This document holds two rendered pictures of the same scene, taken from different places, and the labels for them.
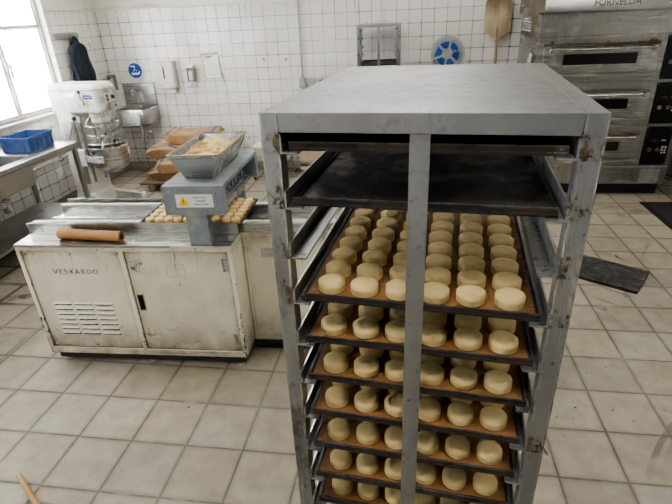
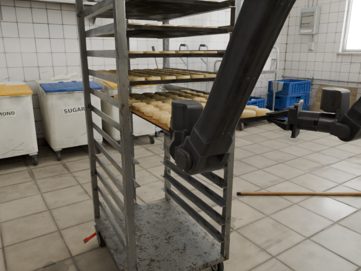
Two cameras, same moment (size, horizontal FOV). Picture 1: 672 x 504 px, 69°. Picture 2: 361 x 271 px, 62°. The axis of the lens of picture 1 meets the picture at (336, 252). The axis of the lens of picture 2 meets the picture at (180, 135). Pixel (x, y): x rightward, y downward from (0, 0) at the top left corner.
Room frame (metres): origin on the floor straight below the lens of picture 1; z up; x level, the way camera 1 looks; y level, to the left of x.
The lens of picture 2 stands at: (2.09, -1.04, 1.06)
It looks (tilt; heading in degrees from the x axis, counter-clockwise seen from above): 16 degrees down; 137
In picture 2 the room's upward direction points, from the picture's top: straight up
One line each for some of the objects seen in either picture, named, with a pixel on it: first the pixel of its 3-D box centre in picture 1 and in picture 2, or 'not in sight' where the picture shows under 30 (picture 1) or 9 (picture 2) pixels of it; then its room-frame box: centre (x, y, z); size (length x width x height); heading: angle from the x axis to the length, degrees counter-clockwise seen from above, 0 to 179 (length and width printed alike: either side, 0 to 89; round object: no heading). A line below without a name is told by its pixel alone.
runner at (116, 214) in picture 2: not in sight; (115, 211); (0.94, -0.40, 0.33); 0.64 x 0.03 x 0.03; 165
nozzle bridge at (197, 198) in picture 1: (217, 194); not in sight; (2.77, 0.69, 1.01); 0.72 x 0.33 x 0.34; 173
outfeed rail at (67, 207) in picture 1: (210, 206); not in sight; (2.93, 0.78, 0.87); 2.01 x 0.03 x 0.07; 83
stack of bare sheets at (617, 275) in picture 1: (601, 270); not in sight; (3.38, -2.11, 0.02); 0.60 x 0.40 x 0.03; 48
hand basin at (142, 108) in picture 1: (142, 106); not in sight; (6.86, 2.53, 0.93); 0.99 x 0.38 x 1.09; 81
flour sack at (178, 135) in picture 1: (193, 134); not in sight; (6.33, 1.75, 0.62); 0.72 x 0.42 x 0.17; 87
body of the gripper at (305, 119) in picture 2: not in sight; (305, 120); (1.71, -0.18, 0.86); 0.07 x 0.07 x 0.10; 15
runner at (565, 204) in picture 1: (531, 153); not in sight; (0.94, -0.40, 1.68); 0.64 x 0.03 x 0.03; 165
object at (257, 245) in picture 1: (308, 277); not in sight; (2.71, 0.18, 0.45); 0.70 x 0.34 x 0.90; 83
